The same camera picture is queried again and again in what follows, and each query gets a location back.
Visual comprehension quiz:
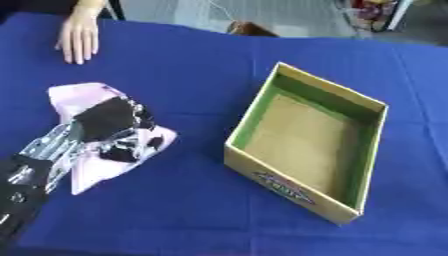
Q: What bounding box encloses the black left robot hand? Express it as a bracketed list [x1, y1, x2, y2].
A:
[71, 96, 167, 164]

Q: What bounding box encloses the pink cloth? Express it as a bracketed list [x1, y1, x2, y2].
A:
[45, 82, 179, 196]

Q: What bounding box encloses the tan cardboard box green inside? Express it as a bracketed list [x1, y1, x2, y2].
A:
[222, 61, 391, 227]

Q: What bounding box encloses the person's hand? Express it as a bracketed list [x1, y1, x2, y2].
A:
[54, 13, 102, 65]

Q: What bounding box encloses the brown bag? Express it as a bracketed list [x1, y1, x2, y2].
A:
[225, 20, 280, 38]

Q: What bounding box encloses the white rack with colourful items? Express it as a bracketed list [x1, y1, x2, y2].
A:
[332, 0, 417, 34]

